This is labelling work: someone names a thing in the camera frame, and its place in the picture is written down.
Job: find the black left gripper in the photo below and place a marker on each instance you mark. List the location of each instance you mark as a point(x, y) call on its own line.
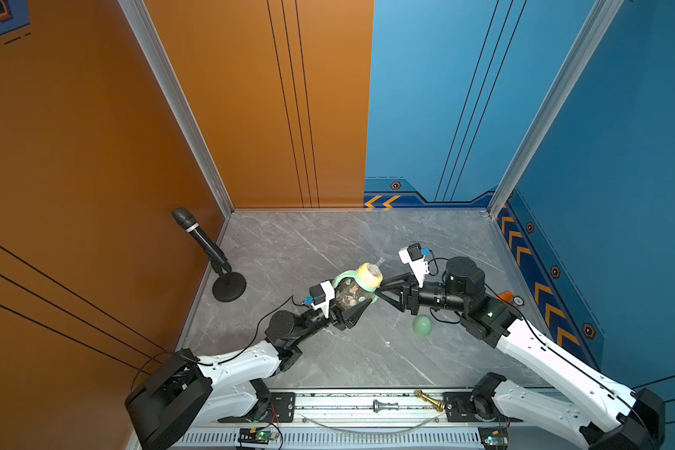
point(346, 319)

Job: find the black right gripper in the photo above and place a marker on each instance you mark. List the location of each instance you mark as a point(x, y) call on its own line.
point(412, 292)

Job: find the clear printed baby bottle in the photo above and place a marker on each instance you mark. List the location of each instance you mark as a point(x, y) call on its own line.
point(350, 294)

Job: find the green dome bottle cap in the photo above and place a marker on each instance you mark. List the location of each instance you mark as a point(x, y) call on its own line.
point(422, 325)

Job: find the yellow bottle nipple collar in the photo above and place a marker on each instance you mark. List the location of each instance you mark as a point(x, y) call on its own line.
point(369, 275)

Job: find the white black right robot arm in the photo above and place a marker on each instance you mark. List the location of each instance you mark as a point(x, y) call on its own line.
point(595, 413)

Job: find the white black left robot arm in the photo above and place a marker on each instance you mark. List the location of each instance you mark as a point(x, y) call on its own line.
point(189, 390)

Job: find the silver chess piece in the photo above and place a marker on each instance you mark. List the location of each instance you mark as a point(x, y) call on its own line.
point(380, 406)

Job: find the gold chess piece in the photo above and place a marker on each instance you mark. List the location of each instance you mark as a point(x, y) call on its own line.
point(438, 404)

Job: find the black microphone on stand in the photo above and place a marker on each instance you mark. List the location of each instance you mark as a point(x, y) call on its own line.
point(229, 285)

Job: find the left green circuit board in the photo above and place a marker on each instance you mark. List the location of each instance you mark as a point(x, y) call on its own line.
point(256, 436)

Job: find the green circuit board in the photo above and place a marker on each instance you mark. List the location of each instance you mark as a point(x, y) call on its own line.
point(494, 438)
point(256, 436)

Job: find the right green circuit board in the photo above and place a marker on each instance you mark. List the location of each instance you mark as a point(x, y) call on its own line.
point(494, 438)

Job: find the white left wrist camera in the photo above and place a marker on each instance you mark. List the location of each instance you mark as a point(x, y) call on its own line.
point(320, 297)

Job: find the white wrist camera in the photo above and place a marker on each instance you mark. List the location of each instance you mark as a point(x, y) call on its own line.
point(416, 258)
point(320, 297)

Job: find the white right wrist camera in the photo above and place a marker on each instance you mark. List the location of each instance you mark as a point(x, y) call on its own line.
point(416, 258)

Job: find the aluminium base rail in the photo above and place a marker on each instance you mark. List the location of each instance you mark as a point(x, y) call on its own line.
point(457, 428)

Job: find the clear tube on rail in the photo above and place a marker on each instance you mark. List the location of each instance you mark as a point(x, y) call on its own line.
point(392, 431)

